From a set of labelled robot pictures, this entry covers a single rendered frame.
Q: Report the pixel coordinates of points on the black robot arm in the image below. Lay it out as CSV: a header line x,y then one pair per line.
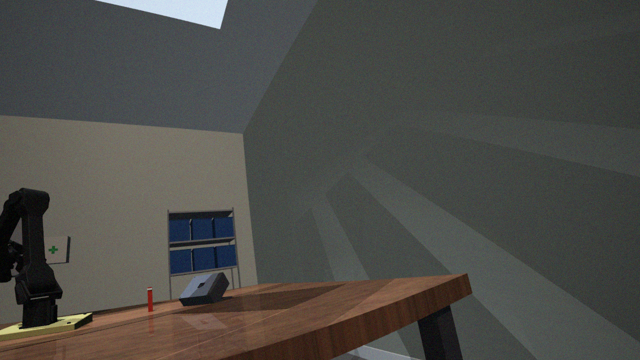
x,y
36,278

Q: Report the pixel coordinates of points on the grey sloped panel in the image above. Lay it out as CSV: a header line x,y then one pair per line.
x,y
205,289

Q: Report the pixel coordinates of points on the dark red peg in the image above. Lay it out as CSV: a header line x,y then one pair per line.
x,y
150,299

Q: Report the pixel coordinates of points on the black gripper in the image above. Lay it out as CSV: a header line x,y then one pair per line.
x,y
14,255

